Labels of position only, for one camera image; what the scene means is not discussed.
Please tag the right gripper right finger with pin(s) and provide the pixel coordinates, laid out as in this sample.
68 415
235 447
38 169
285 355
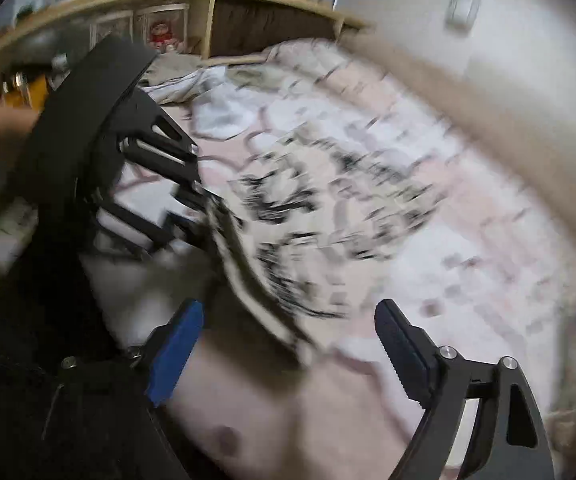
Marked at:
508 439

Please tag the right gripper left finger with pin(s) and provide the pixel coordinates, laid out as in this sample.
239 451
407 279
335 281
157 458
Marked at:
156 367

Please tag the cream black print garment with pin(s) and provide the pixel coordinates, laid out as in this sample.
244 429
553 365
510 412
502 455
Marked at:
306 232

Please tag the white crumpled garment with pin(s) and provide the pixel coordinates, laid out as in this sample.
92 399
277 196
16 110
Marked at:
219 109

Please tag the red toy in box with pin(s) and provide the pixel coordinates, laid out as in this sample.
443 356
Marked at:
161 37

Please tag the wooden headboard shelf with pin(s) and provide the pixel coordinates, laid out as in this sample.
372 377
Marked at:
64 32

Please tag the bear pattern bed blanket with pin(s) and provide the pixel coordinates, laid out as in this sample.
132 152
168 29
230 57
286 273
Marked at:
488 275

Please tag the beige rolled duvet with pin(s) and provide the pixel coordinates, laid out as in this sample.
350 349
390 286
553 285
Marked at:
508 121

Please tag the white hanging wall bag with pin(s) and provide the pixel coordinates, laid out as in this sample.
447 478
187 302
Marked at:
461 14

